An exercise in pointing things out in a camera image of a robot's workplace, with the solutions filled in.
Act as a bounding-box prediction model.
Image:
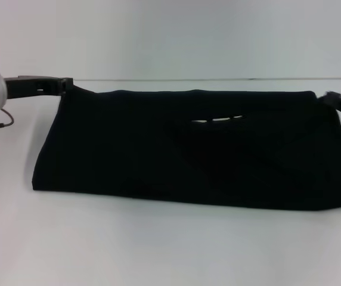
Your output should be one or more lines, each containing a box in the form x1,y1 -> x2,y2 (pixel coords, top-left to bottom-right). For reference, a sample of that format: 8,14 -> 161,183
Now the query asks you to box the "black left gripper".
3,76 -> 75,101

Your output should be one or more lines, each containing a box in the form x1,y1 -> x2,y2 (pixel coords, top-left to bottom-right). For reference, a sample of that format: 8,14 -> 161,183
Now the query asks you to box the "black t-shirt with white print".
30,85 -> 341,212

